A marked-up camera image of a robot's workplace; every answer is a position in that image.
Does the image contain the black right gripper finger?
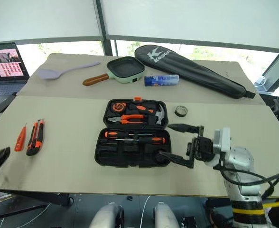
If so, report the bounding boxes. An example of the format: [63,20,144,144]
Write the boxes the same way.
[157,152,190,167]
[167,123,200,135]

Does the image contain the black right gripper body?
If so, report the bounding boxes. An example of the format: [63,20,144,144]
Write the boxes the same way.
[186,125,215,169]

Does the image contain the black plastic tool case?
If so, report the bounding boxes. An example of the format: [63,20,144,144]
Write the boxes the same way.
[94,96,172,169]

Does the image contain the black tape roll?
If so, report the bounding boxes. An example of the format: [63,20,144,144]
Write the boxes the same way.
[174,105,189,118]

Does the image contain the silver claw hammer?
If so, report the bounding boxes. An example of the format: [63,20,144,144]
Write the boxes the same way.
[143,103,167,125]

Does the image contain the orange tester pen screwdriver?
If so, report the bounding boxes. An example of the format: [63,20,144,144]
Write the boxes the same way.
[14,123,28,152]

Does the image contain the orange black screwdriver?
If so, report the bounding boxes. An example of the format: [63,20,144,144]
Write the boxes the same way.
[104,131,155,139]
[115,136,167,145]

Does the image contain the orange black utility knife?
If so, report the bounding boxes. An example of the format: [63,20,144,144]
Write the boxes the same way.
[26,118,45,157]

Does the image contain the blue spray can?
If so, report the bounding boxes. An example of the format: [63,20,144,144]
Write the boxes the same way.
[143,74,180,87]

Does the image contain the flat black box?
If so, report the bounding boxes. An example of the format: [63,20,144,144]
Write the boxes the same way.
[0,94,18,114]

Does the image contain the white rounded robot leg cover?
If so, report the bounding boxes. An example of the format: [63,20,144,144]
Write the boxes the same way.
[153,201,181,228]
[89,204,125,228]

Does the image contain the black Kason racket bag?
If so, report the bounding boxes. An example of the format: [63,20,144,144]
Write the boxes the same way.
[134,44,257,100]

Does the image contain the orange black tape measure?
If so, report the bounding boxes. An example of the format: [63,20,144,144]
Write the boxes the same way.
[111,102,126,113]

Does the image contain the open laptop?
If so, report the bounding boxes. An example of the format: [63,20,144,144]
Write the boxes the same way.
[0,42,30,97]

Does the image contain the purple silicone spatula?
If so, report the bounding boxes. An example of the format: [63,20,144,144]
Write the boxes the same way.
[37,61,101,80]

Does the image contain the dark framed monitor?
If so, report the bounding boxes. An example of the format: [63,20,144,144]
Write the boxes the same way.
[262,54,279,92]

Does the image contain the white roller blind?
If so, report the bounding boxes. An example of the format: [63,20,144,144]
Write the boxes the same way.
[100,0,279,51]
[0,0,102,44]

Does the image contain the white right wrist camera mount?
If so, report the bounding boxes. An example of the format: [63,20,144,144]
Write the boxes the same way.
[213,127,232,167]

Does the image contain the orange handled pliers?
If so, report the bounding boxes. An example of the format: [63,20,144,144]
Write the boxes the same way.
[108,114,146,125]

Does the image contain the black table frame beam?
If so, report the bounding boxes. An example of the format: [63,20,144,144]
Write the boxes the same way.
[0,190,72,207]

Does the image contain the thin white floor cable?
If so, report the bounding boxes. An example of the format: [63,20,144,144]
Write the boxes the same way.
[139,195,152,228]
[0,202,53,228]

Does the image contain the green pan with brown handle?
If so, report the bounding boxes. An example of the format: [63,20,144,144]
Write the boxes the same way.
[82,56,146,87]

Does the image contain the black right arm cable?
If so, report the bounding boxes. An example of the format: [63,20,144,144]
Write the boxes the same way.
[219,165,279,199]

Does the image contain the white coiled cable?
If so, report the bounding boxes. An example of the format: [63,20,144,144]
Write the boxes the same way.
[254,75,267,87]

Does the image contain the yellow strap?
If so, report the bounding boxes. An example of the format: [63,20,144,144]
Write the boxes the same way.
[262,200,279,209]

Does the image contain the dark grey window frame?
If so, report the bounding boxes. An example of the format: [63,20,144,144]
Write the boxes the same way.
[0,0,279,57]

